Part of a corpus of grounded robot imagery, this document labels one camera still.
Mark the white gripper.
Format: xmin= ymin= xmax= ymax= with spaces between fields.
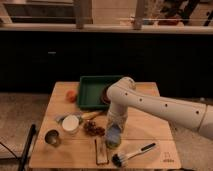
xmin=105 ymin=103 xmax=128 ymax=137

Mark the blue grey sponge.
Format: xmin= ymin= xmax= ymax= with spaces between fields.
xmin=109 ymin=124 xmax=121 ymax=135

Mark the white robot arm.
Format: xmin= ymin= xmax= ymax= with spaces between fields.
xmin=106 ymin=77 xmax=213 ymax=140

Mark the white cup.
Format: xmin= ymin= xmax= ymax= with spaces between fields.
xmin=62 ymin=115 xmax=79 ymax=134

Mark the metal cup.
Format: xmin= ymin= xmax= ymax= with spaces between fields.
xmin=45 ymin=130 xmax=61 ymax=147

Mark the bunch of dark grapes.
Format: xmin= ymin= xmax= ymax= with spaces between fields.
xmin=83 ymin=121 xmax=105 ymax=136

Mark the wooden block brush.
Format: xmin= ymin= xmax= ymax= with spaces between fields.
xmin=95 ymin=137 xmax=109 ymax=165

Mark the yellow banana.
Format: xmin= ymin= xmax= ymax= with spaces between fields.
xmin=81 ymin=111 xmax=103 ymax=120

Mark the dark red bowl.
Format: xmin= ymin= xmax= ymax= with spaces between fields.
xmin=101 ymin=86 xmax=111 ymax=105

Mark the green plastic tray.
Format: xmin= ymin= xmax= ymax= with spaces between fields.
xmin=77 ymin=75 xmax=122 ymax=110

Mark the wooden folding table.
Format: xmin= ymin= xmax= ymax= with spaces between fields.
xmin=29 ymin=82 xmax=181 ymax=170

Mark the orange fruit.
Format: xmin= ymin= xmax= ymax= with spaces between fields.
xmin=66 ymin=90 xmax=77 ymax=103

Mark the white handled dish brush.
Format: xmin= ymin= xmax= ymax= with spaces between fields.
xmin=111 ymin=143 xmax=156 ymax=167

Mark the black chair frame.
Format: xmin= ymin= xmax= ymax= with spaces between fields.
xmin=0 ymin=124 xmax=36 ymax=171

